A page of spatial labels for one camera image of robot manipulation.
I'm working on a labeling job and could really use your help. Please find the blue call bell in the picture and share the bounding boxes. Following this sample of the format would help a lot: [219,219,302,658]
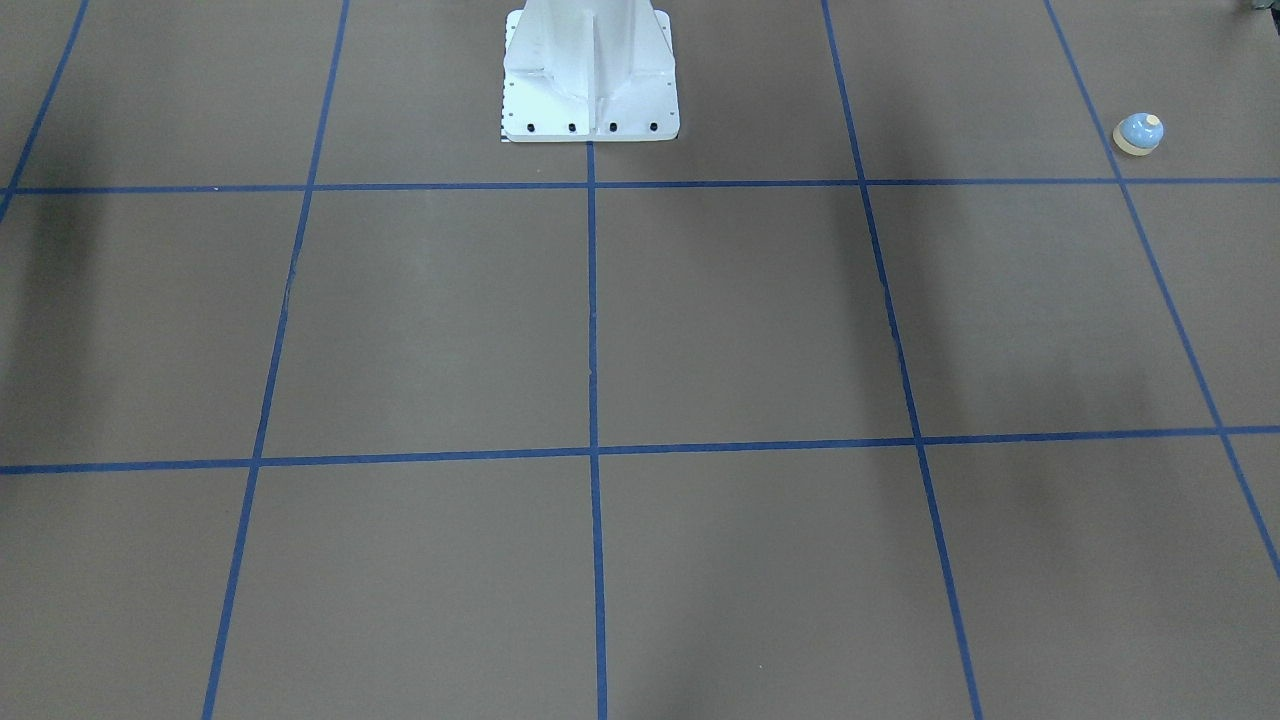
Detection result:
[1111,111,1165,158]

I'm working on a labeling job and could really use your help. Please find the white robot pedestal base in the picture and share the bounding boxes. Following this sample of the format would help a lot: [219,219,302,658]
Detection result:
[500,1,681,143]

